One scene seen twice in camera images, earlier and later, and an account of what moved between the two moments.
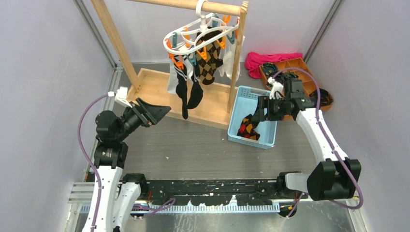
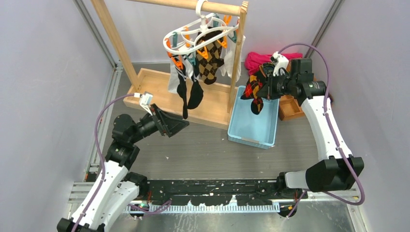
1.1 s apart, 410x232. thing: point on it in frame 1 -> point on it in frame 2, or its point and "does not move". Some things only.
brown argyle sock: (209, 56) does not move
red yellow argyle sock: (246, 129) -> (255, 83)
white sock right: (228, 55) does not move
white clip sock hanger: (187, 42) does not move
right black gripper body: (276, 108) -> (278, 86)
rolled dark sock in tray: (270, 68) does not move
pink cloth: (253, 61) does not move
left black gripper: (154, 112) -> (178, 122)
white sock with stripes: (173, 79) does not move
